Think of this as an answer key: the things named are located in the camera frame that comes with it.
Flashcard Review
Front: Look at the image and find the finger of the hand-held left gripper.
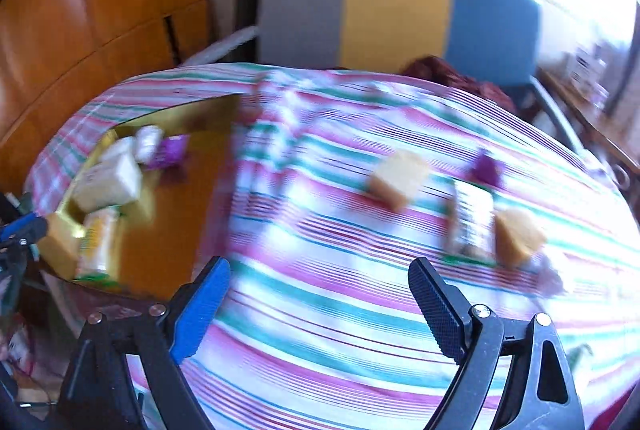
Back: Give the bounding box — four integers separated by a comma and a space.
0, 214, 49, 252

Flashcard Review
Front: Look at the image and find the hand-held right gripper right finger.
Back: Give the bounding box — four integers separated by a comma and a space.
408, 257, 585, 430

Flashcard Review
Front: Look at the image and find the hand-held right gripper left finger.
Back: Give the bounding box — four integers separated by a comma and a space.
60, 256, 232, 430

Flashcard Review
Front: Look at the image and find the yellow green packet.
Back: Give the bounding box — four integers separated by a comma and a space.
75, 205, 122, 280

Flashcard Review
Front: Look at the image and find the gold tin box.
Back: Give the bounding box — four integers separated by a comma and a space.
37, 95, 242, 300

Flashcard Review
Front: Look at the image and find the large white soap box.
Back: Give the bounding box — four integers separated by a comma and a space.
72, 154, 144, 214

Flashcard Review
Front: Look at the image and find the purple packet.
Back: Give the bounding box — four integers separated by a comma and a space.
470, 149, 507, 189
156, 135, 192, 169

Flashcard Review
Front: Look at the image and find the striped tablecloth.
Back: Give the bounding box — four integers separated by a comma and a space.
25, 63, 640, 430

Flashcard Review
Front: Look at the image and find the wooden wardrobe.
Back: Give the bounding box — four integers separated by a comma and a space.
0, 0, 213, 193

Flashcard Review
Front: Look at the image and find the maroon cloth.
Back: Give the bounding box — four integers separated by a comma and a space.
400, 55, 517, 112

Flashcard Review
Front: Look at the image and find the wooden desk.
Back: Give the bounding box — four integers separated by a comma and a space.
537, 68, 640, 178

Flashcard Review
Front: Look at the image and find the white carton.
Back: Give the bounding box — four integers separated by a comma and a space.
567, 44, 609, 86

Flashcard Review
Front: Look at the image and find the grey yellow blue chair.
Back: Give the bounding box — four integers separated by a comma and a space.
257, 0, 583, 151

